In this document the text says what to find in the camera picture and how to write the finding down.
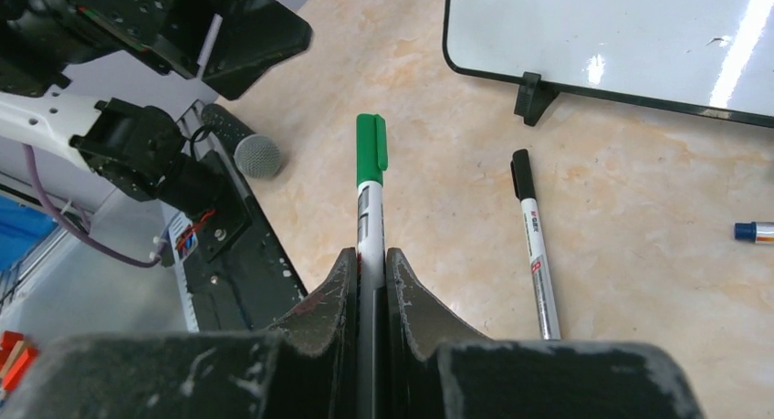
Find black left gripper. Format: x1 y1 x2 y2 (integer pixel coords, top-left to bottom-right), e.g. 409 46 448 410
63 0 313 100

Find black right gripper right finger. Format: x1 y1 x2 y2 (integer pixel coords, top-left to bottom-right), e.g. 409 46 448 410
385 248 704 418

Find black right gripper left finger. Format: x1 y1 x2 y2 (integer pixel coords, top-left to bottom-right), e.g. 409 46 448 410
2 248 357 418

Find green marker cap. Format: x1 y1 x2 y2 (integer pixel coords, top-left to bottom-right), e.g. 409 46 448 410
356 113 389 185

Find white whiteboard black frame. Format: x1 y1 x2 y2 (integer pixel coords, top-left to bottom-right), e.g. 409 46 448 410
443 0 773 128

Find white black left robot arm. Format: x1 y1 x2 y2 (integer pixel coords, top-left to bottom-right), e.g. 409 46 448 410
1 0 313 216

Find black whiteboard foot left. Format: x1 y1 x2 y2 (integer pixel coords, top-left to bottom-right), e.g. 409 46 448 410
514 72 560 127

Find grey black microphone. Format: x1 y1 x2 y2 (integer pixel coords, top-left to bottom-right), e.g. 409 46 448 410
202 103 283 179

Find black capped marker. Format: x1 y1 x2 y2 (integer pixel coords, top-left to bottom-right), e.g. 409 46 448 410
510 149 561 340

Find blue capped marker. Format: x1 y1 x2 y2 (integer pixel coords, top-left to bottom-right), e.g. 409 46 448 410
733 222 774 244

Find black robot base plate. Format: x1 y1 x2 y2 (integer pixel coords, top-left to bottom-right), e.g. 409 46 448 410
175 101 309 333

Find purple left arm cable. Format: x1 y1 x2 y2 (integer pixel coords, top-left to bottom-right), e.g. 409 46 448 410
21 143 167 270

